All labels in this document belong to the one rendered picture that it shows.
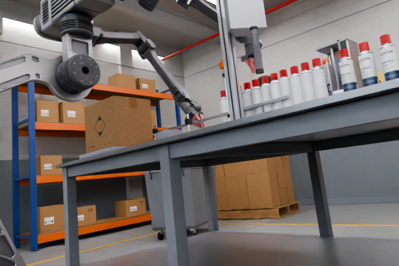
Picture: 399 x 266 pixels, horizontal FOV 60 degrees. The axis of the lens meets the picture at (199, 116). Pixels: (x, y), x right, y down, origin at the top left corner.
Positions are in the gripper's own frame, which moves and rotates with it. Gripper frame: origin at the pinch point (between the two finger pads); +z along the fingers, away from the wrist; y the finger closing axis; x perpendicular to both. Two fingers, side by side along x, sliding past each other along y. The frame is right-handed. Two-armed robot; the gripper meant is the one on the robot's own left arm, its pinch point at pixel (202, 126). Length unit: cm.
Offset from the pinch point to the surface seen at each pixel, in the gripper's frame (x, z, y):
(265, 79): -44.1, 18.6, -2.6
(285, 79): -50, 28, -4
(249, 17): -63, 0, -12
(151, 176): 168, -111, 112
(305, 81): -55, 37, -4
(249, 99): -31.8, 17.9, -3.3
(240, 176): 173, -97, 269
